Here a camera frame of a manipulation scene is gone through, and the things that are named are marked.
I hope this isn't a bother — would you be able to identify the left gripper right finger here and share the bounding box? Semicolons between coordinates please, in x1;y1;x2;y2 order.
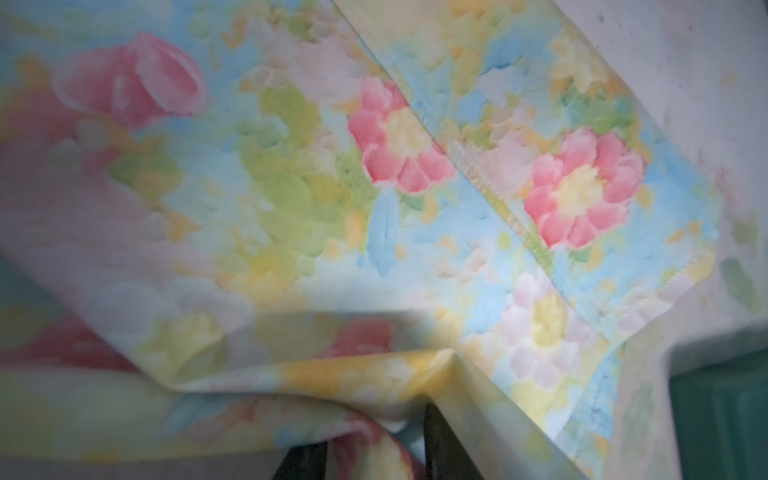
423;404;483;480

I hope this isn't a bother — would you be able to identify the dark green rectangular block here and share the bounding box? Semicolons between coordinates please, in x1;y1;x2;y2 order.
669;349;767;480

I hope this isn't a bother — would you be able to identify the pastel floral skirt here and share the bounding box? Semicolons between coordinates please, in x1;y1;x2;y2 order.
1;1;721;479

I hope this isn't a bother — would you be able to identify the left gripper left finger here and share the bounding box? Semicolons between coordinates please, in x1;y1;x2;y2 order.
272;442;328;480

